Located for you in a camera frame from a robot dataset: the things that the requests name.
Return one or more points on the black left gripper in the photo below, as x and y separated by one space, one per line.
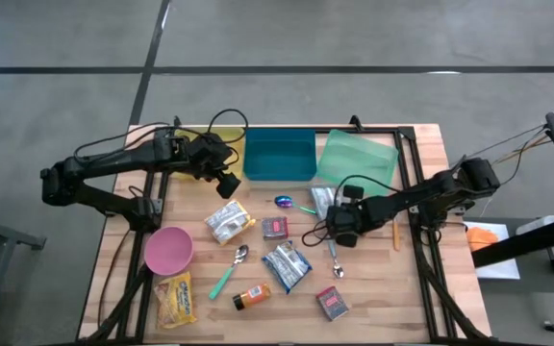
207 154

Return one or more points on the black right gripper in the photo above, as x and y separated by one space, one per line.
342 218

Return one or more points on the iridescent rainbow spoon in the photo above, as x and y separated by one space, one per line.
283 201

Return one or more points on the small red candy packet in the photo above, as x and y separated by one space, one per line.
275 228

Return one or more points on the yellow and silver ramen packet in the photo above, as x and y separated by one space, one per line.
229 222

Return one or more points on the blue ramen packet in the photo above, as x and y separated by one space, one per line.
286 265

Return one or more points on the orange spice bottle black cap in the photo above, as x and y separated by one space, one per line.
253 295

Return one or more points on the yellow Maruchan ramen packet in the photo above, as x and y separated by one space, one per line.
176 300

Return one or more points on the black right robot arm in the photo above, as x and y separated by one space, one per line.
426 192

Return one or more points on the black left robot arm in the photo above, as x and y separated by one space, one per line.
113 161

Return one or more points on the yellow plastic bin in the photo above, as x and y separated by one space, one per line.
239 139

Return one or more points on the translucent green plastic bin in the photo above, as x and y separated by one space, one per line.
359 156

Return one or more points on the blue plastic bin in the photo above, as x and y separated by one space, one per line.
279 156

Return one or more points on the red patterned spice tin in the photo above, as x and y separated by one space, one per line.
332 303

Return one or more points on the pink plastic bowl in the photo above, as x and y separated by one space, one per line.
168 251

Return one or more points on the orange cloth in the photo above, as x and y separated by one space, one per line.
481 239

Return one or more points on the white paper sheet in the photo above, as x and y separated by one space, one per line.
498 271

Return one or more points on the black frame clamp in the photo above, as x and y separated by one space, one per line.
355 122
177 121

